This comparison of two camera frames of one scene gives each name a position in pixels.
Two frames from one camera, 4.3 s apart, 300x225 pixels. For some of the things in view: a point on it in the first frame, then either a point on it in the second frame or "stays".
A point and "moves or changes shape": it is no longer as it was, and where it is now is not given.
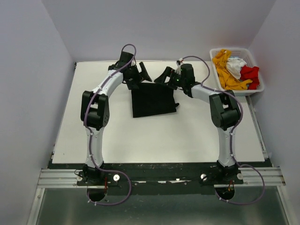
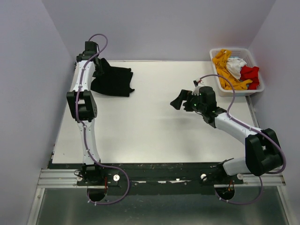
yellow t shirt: x=228 y=80 stays
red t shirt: x=251 y=73 stays
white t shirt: x=234 y=64 stays
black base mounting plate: x=160 y=178 stays
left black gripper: x=131 y=84 -> x=98 y=73
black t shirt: x=153 y=99 moves or changes shape
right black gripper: x=169 y=73 -> x=184 y=95
